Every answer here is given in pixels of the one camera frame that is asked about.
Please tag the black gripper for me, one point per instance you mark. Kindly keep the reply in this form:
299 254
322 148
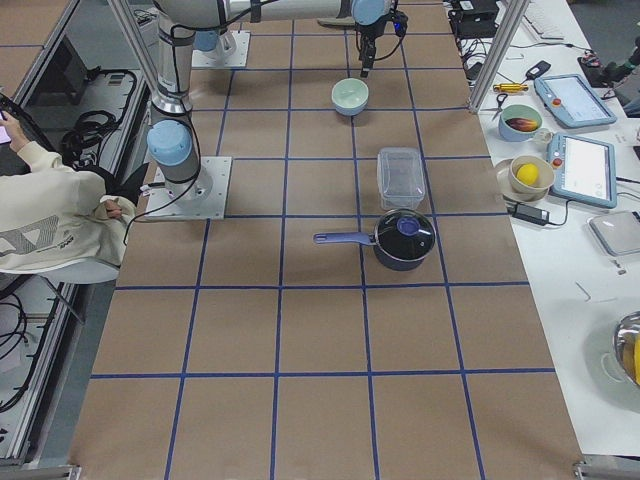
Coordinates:
367 36

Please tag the green bowl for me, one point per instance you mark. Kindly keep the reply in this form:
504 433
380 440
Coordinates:
350 91

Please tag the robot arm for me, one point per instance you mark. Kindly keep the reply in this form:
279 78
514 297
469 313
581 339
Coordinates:
171 140
210 41

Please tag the blue bowl with fruit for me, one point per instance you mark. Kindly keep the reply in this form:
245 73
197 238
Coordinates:
518 123

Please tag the beige bowl with lemon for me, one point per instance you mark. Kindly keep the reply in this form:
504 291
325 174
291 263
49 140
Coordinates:
530 174

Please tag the steel bowl with fruit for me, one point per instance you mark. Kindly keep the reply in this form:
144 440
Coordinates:
626 346

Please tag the clear plastic container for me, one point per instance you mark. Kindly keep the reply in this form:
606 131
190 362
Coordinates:
400 178

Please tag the black scissors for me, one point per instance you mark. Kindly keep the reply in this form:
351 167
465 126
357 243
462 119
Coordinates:
500 100

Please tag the beige plate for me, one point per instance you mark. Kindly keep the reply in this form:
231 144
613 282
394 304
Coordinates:
502 170

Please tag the dark blue saucepan with lid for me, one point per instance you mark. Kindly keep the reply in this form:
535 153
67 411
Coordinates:
401 239

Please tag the teach pendant tablet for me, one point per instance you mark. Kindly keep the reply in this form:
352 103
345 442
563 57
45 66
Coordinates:
584 169
572 101

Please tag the black power adapter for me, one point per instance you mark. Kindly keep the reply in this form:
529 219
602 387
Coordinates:
529 214

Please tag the white kitchen scale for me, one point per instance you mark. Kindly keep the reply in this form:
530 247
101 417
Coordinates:
617 232

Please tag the seated person in cream top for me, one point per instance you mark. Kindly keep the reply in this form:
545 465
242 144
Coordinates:
55 213

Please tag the aluminium frame post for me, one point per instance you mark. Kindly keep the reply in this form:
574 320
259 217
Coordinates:
511 19

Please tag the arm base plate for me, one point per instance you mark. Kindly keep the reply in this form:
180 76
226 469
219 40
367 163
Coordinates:
236 60
204 199

